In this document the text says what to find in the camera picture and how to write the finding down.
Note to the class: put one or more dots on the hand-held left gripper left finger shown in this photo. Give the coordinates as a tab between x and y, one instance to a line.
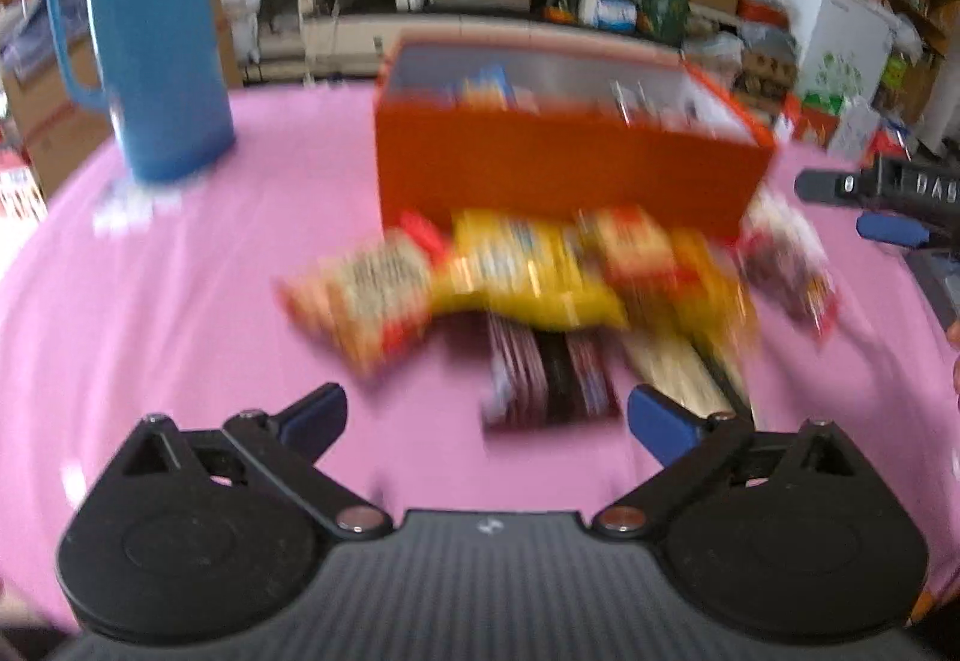
315	417

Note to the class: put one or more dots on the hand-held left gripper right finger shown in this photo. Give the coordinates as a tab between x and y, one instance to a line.
664	425

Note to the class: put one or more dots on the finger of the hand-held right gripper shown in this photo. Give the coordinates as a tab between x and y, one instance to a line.
896	230
900	187

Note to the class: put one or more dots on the beige snack packet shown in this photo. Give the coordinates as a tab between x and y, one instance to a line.
682	368

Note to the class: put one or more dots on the silver and black snack packet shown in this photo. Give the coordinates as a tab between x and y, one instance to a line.
787	263

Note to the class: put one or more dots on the dark brown snack packet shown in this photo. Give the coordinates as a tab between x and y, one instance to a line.
547	368

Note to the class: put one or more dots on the orange peanut snack packet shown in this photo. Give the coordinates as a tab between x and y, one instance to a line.
367	297

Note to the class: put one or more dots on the clear yellow packet red top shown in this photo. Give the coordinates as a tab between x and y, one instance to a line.
660	263

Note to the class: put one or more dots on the yellow snack packet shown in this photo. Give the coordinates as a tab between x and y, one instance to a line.
517	271

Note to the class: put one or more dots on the orange cardboard box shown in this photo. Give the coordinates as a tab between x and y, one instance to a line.
562	166

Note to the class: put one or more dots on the pink floral tablecloth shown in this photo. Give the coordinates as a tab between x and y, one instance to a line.
187	316

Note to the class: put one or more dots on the large taped cardboard box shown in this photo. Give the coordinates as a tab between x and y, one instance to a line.
52	121

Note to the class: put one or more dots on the blue thermos jug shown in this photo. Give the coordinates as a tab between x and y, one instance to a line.
161	31

